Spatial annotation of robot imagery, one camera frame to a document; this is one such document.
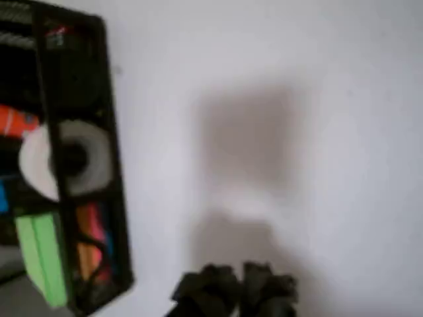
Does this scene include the blue clips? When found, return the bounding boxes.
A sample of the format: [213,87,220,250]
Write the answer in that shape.
[0,180,9,212]

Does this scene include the orange-red capped tube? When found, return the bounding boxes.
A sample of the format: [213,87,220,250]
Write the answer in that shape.
[0,104,39,137]

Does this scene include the black mesh desk organizer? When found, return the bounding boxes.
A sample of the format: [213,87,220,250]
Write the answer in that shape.
[0,0,135,316]

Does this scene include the red and grey small item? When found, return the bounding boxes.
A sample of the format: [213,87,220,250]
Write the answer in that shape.
[44,28,67,47]

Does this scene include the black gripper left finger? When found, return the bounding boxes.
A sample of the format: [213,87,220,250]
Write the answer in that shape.
[167,264,241,317]

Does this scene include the green sticky note pad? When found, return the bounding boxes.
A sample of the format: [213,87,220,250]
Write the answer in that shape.
[15,213,67,308]

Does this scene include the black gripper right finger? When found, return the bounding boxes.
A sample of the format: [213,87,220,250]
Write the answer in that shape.
[240,262,299,317]

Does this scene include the orange pink sticky flags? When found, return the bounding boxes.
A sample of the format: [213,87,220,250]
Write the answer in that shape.
[76,203,113,281]

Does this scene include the white tape roll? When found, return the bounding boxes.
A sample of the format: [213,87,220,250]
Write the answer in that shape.
[19,120,112,203]

